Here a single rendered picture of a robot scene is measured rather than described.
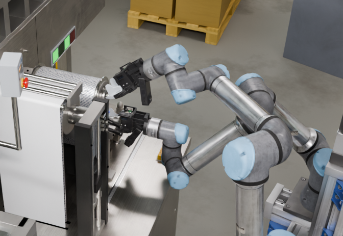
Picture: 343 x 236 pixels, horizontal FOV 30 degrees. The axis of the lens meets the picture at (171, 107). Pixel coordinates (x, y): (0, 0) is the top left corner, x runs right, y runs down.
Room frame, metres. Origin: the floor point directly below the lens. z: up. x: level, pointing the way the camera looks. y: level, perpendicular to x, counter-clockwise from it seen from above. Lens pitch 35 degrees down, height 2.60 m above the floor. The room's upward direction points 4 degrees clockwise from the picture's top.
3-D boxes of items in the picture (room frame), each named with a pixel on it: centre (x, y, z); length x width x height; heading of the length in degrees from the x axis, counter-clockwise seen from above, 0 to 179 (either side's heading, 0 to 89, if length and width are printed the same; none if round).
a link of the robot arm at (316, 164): (1.94, -0.62, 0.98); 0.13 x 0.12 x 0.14; 12
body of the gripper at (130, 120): (1.98, 0.14, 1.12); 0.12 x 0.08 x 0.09; 76
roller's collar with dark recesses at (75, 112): (1.70, 0.30, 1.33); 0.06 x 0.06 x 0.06; 76
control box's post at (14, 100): (1.42, 0.43, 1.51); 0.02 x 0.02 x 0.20
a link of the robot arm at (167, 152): (1.92, -0.02, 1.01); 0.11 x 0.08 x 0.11; 12
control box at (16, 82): (1.42, 0.42, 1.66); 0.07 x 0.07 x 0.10; 4
